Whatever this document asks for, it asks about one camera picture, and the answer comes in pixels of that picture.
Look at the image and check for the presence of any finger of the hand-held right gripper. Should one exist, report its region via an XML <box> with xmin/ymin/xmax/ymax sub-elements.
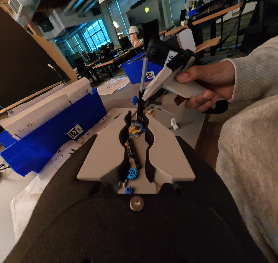
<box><xmin>142</xmin><ymin>67</ymin><xmax>176</xmax><ymax>101</ymax></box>

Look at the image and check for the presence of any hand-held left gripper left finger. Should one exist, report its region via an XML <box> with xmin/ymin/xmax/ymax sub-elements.
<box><xmin>76</xmin><ymin>110</ymin><xmax>132</xmax><ymax>194</ymax></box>

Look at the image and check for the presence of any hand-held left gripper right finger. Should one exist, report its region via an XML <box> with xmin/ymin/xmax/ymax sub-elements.
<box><xmin>144</xmin><ymin>113</ymin><xmax>196</xmax><ymax>194</ymax></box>

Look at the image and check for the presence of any lego beam and axle assembly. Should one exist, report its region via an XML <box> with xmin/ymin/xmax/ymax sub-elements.
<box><xmin>132</xmin><ymin>57</ymin><xmax>163</xmax><ymax>130</ymax></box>

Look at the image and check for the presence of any person's right forearm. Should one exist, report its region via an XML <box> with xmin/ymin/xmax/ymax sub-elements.
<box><xmin>220</xmin><ymin>35</ymin><xmax>278</xmax><ymax>103</ymax></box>

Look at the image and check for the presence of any pile of lego pieces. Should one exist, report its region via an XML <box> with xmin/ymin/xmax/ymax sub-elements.
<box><xmin>118</xmin><ymin>106</ymin><xmax>157</xmax><ymax>195</ymax></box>

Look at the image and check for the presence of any lego instruction booklet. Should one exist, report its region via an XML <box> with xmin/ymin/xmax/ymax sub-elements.
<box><xmin>10</xmin><ymin>107</ymin><xmax>131</xmax><ymax>243</ymax></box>

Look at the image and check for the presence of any person's right hand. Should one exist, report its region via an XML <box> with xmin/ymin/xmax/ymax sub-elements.
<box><xmin>175</xmin><ymin>61</ymin><xmax>236</xmax><ymax>113</ymax></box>

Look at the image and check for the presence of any black monitor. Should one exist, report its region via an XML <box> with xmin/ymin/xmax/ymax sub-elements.
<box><xmin>142</xmin><ymin>18</ymin><xmax>160</xmax><ymax>48</ymax></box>

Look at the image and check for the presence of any blue plastic bin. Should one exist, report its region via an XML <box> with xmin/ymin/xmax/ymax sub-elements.
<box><xmin>0</xmin><ymin>92</ymin><xmax>107</xmax><ymax>177</ymax></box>
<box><xmin>121</xmin><ymin>52</ymin><xmax>164</xmax><ymax>85</ymax></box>

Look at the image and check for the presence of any white board piece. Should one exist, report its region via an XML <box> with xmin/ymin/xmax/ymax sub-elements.
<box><xmin>178</xmin><ymin>29</ymin><xmax>196</xmax><ymax>52</ymax></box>

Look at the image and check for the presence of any mannequin head with hard hat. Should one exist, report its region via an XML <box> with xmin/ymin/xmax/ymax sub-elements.
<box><xmin>128</xmin><ymin>26</ymin><xmax>142</xmax><ymax>48</ymax></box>

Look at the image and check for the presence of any printed paper sheet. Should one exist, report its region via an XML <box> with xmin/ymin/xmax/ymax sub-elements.
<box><xmin>97</xmin><ymin>77</ymin><xmax>131</xmax><ymax>95</ymax></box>

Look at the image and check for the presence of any brown cardboard piece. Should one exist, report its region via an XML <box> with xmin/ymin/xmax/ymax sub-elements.
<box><xmin>194</xmin><ymin>36</ymin><xmax>222</xmax><ymax>54</ymax></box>

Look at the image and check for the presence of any wooden desk with black legs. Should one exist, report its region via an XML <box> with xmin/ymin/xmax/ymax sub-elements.
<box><xmin>165</xmin><ymin>1</ymin><xmax>244</xmax><ymax>58</ymax></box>

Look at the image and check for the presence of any large grid window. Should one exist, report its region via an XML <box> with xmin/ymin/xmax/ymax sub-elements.
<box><xmin>84</xmin><ymin>19</ymin><xmax>111</xmax><ymax>50</ymax></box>

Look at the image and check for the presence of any black office chair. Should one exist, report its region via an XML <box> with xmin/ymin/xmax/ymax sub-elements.
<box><xmin>239</xmin><ymin>0</ymin><xmax>278</xmax><ymax>54</ymax></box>
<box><xmin>73</xmin><ymin>56</ymin><xmax>96</xmax><ymax>84</ymax></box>

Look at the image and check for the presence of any white cardboard box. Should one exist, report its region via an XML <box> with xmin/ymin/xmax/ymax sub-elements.
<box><xmin>0</xmin><ymin>77</ymin><xmax>93</xmax><ymax>138</ymax></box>

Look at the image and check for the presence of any black speaker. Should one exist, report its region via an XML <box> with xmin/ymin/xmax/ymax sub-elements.
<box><xmin>39</xmin><ymin>19</ymin><xmax>55</xmax><ymax>33</ymax></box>

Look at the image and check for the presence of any white air vent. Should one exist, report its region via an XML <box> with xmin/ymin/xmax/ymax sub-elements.
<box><xmin>8</xmin><ymin>0</ymin><xmax>23</xmax><ymax>16</ymax></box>

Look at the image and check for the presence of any large wall screen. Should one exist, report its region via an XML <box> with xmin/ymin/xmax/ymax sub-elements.
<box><xmin>126</xmin><ymin>0</ymin><xmax>161</xmax><ymax>27</ymax></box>

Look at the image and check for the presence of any black panel with wooden frame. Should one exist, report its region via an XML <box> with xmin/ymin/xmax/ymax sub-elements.
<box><xmin>0</xmin><ymin>6</ymin><xmax>72</xmax><ymax>110</ymax></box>

